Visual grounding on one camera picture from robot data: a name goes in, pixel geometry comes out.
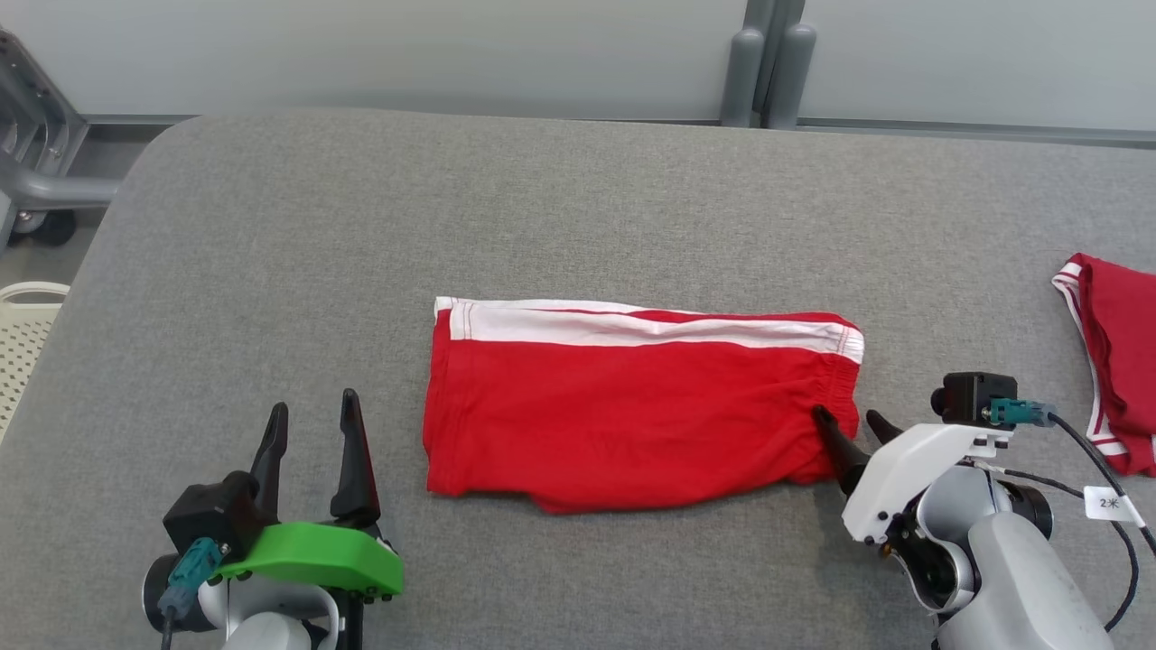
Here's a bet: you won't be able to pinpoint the right teal connector cable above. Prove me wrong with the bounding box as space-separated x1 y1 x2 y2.
989 399 1156 556

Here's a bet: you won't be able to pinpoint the red basketball jersey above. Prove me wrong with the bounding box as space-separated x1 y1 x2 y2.
1050 253 1156 478

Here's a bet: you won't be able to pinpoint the white cable label tag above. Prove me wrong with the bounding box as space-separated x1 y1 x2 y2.
1084 486 1146 526

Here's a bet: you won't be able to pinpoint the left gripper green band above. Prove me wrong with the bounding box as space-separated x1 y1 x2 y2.
212 388 406 650

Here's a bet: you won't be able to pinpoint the black caster wheel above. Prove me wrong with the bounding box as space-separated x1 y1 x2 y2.
7 209 78 248

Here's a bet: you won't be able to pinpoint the cream perforated laundry basket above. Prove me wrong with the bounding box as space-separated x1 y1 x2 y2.
0 282 71 443

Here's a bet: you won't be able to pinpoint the red and white shorts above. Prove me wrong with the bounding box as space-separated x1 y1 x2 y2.
423 296 866 515

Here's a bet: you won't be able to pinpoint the grey metal bracket frame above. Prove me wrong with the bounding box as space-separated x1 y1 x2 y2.
0 27 123 249

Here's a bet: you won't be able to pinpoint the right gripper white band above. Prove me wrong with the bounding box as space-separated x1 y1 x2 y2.
813 404 1014 547

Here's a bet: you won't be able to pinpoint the grey double metal post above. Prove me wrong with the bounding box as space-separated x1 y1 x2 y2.
720 0 818 130

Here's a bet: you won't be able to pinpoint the grey wall base rail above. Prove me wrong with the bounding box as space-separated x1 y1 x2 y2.
81 113 1156 150

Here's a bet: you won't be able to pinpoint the thin black cable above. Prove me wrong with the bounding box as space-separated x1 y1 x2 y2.
980 462 1141 633

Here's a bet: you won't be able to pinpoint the teal connector cable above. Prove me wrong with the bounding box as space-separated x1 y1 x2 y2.
989 399 1156 556
158 537 225 650

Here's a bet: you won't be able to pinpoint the left teal connector cable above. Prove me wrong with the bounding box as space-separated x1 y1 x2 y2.
158 537 225 650

